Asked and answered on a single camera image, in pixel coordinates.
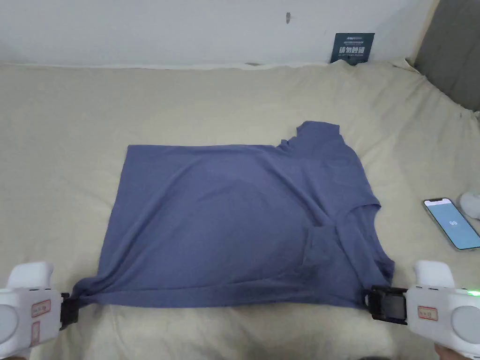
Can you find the person's right hand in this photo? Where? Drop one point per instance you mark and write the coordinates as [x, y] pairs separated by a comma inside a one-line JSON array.
[[448, 354]]

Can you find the grey padded headboard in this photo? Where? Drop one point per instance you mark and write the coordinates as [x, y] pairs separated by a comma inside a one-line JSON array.
[[452, 48]]

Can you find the dark teal printed card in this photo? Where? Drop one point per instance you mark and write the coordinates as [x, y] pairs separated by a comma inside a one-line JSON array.
[[351, 48]]

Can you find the bed with beige sheet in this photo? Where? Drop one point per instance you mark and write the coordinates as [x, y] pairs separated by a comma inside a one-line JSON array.
[[67, 157]]

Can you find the smartphone with lit screen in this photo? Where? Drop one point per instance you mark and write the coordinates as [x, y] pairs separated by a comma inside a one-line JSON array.
[[452, 224]]

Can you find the dark blue shirt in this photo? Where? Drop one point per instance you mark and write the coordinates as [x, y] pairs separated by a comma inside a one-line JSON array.
[[225, 221]]

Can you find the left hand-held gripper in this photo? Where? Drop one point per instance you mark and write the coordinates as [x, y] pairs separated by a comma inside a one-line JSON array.
[[26, 311]]

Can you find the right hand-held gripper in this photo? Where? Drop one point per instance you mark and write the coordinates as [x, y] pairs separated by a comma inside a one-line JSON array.
[[438, 315]]

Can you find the white hand controller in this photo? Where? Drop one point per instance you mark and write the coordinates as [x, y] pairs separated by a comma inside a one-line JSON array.
[[471, 204]]

